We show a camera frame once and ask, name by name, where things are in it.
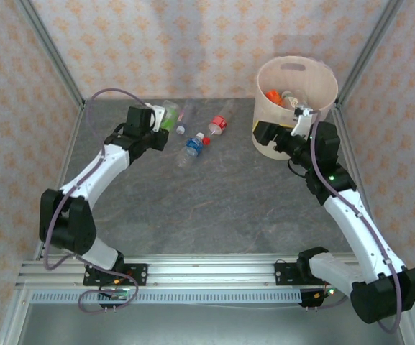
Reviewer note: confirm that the clear bottle green white label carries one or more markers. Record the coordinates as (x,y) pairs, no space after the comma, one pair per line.
(169,120)

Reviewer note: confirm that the bright orange bottle white sticker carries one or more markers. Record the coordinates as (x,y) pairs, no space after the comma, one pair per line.
(273,96)

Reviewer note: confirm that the red label clear bottle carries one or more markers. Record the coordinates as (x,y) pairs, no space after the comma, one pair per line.
(219,121)

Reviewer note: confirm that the clear bottle green band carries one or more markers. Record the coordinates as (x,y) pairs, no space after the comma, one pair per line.
(293,100)

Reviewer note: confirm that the white cap blue label bottle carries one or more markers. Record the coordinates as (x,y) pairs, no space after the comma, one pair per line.
(192,143)

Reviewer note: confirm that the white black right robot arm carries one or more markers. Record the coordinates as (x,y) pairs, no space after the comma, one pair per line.
(358,226)

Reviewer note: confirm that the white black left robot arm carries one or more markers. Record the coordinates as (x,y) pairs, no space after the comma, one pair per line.
(92,172)

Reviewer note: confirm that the pink plastic bin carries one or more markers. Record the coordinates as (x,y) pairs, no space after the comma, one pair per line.
(300,79)

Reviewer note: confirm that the purple tinted clear bottle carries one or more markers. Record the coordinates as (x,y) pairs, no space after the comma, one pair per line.
(181,129)

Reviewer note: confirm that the red bottle cap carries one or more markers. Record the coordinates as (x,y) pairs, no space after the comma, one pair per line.
(206,141)

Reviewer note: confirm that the small circuit board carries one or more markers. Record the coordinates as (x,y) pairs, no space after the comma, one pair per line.
(115,294)
(327,292)

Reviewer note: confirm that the aluminium table side rail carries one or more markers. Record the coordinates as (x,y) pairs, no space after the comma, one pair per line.
(348,143)
(71,143)

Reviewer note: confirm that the aluminium frame post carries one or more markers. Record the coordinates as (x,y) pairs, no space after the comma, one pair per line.
(49,50)
(369,50)

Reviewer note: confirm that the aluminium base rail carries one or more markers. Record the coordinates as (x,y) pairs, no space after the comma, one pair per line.
(210,269)

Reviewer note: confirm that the aluminium frame leg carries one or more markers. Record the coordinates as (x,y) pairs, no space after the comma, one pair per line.
(412,330)
(11,320)

